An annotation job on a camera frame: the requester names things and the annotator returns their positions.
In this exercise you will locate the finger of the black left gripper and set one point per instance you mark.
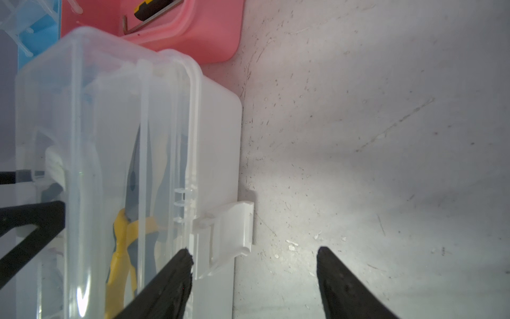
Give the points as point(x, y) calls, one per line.
point(45, 222)

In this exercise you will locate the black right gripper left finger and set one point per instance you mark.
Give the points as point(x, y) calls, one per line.
point(167, 294)

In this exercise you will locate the steel hex key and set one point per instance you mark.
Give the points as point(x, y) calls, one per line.
point(142, 24)

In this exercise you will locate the yellow grey pliers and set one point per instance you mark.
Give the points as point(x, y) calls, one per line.
point(135, 233)

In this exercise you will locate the yellow black combination pliers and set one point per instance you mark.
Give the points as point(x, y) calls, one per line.
point(148, 8)

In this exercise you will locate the blue tiered toolbox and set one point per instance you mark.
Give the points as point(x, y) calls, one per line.
point(34, 26)

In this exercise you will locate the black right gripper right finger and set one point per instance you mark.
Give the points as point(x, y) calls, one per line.
point(343, 295)

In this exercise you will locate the pink toolbox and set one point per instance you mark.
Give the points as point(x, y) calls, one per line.
point(208, 31)

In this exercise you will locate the clear white toolbox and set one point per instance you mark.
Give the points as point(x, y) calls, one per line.
point(143, 149)

